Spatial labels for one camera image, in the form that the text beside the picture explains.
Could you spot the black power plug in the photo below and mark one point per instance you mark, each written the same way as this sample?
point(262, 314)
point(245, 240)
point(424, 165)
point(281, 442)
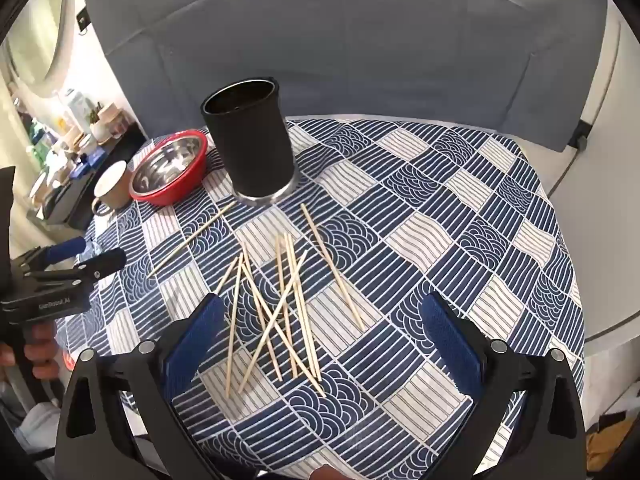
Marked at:
point(580, 137)

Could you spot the blue box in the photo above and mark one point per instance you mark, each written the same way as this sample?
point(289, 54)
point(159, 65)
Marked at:
point(82, 170)

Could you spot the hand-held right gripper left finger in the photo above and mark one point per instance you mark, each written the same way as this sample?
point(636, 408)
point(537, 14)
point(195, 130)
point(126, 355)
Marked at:
point(192, 350)

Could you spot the black utensil holder cup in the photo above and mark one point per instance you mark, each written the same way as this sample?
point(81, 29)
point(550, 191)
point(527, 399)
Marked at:
point(255, 150)

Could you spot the person's grey trousers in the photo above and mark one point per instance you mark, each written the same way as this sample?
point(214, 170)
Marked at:
point(30, 430)

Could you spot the black side cabinet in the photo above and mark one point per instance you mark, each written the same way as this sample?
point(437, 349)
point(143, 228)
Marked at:
point(82, 205)

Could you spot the pink jar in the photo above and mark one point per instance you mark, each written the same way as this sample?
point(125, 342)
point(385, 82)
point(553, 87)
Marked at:
point(117, 122)

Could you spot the red steel bowl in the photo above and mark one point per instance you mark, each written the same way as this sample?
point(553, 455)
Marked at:
point(170, 165)

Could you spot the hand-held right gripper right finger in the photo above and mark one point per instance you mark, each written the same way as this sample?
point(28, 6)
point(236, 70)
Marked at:
point(452, 345)

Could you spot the group of wooden chopsticks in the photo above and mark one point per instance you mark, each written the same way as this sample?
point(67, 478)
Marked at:
point(289, 280)

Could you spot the white pot with plant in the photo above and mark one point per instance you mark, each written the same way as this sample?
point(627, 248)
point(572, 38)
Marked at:
point(96, 121)

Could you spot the beige curtain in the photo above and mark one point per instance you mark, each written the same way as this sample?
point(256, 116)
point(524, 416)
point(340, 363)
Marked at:
point(11, 110)

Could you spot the grey backdrop cloth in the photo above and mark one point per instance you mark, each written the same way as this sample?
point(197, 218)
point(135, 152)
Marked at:
point(350, 35)

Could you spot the pale carton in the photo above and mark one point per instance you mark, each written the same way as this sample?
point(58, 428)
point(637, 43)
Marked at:
point(75, 105)

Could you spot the person's left hand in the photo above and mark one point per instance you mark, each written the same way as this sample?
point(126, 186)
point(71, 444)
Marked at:
point(45, 360)

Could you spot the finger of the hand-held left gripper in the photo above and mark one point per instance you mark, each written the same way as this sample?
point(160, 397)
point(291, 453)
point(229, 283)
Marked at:
point(67, 249)
point(105, 262)

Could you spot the oval wall mirror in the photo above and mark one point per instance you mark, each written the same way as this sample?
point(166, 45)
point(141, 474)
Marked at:
point(55, 60)

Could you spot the orange brown cloth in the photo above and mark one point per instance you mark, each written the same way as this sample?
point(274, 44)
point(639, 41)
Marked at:
point(600, 447)

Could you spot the beige mug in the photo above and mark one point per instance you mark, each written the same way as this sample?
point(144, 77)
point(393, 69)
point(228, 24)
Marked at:
point(117, 192)

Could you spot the blue patterned tablecloth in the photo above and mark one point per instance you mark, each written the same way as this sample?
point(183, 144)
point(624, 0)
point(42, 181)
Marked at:
point(450, 220)

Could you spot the black wall switch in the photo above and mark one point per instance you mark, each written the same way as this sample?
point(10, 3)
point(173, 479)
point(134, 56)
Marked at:
point(81, 21)

